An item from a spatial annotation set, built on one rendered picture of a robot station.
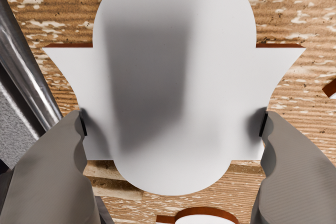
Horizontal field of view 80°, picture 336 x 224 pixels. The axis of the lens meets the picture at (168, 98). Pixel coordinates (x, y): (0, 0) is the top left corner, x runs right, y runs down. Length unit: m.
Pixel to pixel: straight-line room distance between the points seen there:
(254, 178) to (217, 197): 0.05
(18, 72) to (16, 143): 0.12
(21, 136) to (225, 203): 0.25
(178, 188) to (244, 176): 0.08
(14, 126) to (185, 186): 0.20
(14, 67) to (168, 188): 0.16
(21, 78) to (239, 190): 0.23
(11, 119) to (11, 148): 0.06
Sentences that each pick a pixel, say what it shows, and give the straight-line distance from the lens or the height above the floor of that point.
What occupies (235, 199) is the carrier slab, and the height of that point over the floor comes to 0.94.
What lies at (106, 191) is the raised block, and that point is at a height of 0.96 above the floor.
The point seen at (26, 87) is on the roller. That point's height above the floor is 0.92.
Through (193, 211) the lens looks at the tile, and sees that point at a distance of 0.28.
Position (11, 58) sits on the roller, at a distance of 0.20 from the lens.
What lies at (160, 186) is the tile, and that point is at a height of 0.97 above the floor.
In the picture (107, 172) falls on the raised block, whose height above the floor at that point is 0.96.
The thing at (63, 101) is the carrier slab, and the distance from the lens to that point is 0.18.
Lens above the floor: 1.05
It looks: 51 degrees down
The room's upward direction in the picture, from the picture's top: 169 degrees counter-clockwise
